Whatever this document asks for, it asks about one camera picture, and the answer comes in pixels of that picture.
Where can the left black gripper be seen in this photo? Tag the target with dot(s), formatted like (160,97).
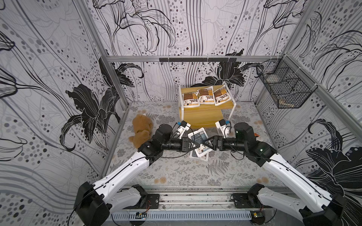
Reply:
(185,141)

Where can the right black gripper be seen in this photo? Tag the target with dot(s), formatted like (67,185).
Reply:
(219,142)

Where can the blue coffee bag top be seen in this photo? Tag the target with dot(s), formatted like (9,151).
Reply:
(199,133)

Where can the blue coffee bag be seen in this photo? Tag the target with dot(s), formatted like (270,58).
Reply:
(199,133)
(193,155)

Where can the brown coffee bag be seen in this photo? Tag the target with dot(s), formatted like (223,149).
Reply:
(191,100)
(221,96)
(206,96)

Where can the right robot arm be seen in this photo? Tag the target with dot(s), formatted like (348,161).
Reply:
(313,206)

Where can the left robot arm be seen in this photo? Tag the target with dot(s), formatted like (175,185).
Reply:
(95,202)

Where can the white wooden two-tier shelf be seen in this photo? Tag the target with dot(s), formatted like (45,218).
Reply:
(204,116)

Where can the brown teddy bear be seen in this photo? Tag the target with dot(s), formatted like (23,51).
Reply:
(142,126)

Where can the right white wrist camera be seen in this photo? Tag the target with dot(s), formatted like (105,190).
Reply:
(224,126)

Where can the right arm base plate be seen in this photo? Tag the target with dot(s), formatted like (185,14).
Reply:
(243,200)

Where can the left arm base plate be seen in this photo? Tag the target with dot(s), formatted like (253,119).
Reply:
(148,202)

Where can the grey slotted cable duct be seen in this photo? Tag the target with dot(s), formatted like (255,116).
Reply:
(181,215)

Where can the black wall bar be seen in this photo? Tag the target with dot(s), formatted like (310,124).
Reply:
(195,59)

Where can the black wire basket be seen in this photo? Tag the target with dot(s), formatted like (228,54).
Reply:
(286,83)

